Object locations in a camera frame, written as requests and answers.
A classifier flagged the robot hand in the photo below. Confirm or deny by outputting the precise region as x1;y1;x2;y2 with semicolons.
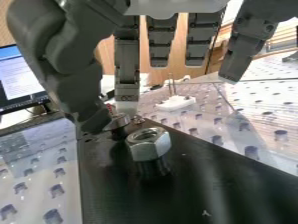
4;0;298;135

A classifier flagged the small steel bearing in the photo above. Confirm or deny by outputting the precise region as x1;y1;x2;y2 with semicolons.
103;112;133;132

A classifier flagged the computer screen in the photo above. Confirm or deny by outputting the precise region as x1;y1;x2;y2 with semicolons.
0;43;52;116

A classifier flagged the small steel nut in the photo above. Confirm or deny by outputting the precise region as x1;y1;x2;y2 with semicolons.
132;114;148;125

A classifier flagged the clear box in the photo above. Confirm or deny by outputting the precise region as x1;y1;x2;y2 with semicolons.
0;71;298;224

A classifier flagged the large steel hex nut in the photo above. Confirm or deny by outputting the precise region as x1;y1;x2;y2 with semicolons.
124;126;173;164

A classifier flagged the black plate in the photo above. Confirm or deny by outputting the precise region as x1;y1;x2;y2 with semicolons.
75;114;298;224

